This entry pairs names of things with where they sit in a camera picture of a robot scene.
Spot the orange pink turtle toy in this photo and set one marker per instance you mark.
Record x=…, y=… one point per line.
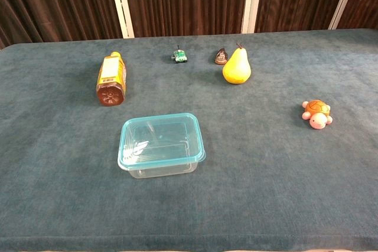
x=317, y=113

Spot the small green toy car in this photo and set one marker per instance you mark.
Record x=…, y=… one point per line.
x=180, y=56

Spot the small brown figurine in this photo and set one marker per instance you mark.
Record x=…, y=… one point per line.
x=221, y=57

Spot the clear container blue rim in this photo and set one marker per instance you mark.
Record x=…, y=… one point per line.
x=161, y=142

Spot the yellow pear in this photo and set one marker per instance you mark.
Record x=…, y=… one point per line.
x=237, y=69

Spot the amber tea bottle yellow label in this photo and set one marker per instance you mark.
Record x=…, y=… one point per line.
x=111, y=76

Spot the blue velvet tablecloth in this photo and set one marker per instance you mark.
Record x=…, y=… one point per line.
x=254, y=175

